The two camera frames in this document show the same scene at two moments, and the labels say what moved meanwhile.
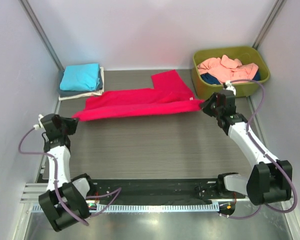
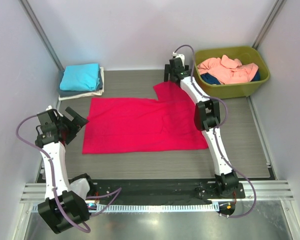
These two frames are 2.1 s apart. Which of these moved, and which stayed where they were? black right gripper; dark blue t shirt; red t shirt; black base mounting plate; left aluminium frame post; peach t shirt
Moved: red t shirt; black right gripper
Stayed: dark blue t shirt; left aluminium frame post; black base mounting plate; peach t shirt
